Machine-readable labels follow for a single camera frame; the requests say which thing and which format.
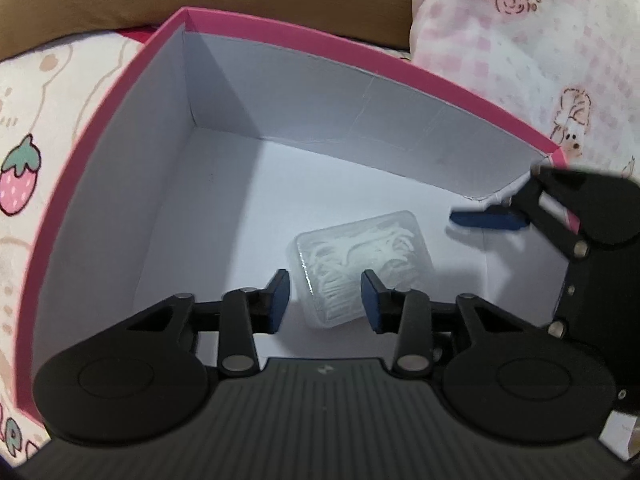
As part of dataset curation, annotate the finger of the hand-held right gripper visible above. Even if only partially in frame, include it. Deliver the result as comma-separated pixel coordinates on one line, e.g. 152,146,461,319
449,164,591,262

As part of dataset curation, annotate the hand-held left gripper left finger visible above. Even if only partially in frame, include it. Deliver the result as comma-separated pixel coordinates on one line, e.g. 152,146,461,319
117,269,292,377

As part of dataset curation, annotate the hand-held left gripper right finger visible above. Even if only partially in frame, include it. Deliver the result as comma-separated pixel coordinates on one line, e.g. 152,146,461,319
361,269,538,378

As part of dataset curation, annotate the clear plastic box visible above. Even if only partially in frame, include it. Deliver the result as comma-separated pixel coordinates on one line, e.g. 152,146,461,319
286,208,435,330

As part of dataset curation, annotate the pink cardboard box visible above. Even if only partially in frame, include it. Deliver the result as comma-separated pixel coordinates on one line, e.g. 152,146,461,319
12,6,571,466

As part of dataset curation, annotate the pink checked quilt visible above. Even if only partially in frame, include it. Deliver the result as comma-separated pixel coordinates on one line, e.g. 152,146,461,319
407,0,640,181

